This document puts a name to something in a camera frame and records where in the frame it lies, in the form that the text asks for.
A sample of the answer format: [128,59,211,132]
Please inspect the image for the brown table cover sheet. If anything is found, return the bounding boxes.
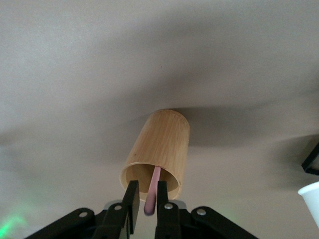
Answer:
[0,0,319,239]

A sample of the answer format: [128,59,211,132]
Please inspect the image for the bamboo cup holder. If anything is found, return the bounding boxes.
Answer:
[119,109,191,202]

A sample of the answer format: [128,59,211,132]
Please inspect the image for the pink chopstick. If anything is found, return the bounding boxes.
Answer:
[144,166,162,217]

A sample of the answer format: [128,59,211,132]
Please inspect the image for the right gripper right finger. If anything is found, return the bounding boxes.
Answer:
[154,181,184,239]

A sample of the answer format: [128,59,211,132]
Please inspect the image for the black wire cup rack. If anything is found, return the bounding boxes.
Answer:
[301,143,319,176]

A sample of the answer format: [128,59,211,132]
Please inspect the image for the white paper cup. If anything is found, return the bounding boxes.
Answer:
[298,181,319,228]

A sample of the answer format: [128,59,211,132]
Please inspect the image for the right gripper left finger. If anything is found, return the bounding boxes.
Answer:
[93,180,141,239]

